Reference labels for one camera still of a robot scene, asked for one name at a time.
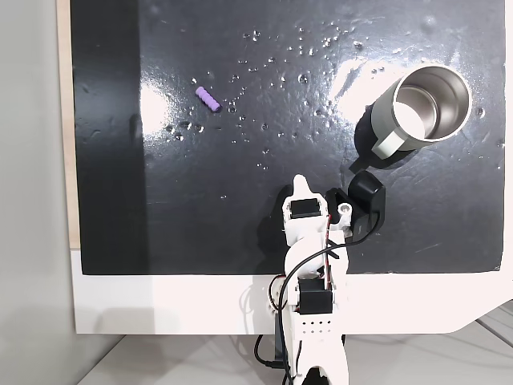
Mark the purple ribbed pen grip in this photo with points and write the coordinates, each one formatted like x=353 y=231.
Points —
x=208 y=99

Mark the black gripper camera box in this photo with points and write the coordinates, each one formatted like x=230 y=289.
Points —
x=366 y=196

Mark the black glossy mat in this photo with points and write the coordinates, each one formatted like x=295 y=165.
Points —
x=240 y=208

